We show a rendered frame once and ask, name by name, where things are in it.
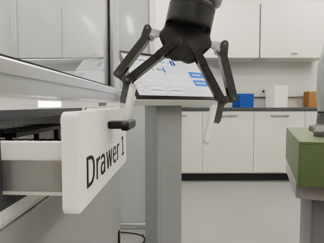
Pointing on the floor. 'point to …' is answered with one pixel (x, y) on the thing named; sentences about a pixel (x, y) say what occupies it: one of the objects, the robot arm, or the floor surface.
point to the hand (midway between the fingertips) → (166, 128)
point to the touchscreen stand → (163, 173)
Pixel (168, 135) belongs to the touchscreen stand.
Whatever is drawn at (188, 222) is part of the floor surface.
